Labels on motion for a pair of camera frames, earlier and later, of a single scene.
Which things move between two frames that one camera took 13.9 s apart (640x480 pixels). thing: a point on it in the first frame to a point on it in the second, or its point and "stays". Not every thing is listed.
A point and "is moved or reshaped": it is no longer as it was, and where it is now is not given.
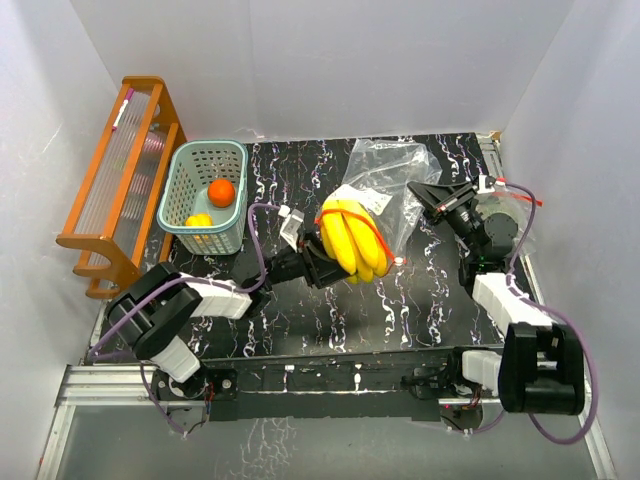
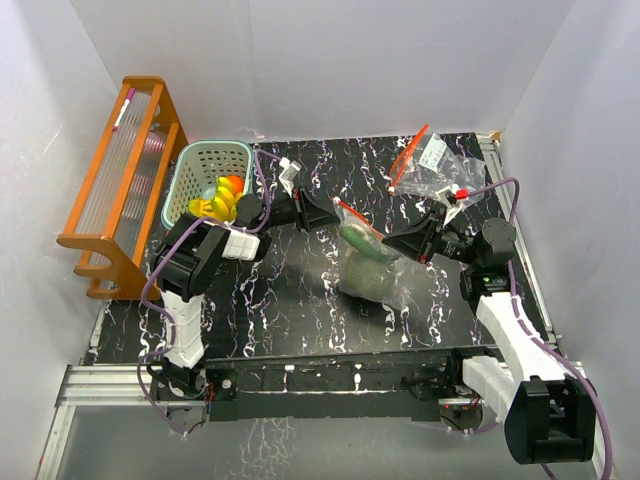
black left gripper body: (309, 266) to (303, 218)
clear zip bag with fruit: (376, 179) to (428, 165)
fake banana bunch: (351, 239) to (224, 203)
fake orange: (221, 193) to (237, 184)
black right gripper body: (454, 205) to (426, 247)
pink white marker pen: (129, 94) stays
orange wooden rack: (116, 208) stays
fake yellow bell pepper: (199, 220) is moved or reshaped
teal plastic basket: (205, 195) stays
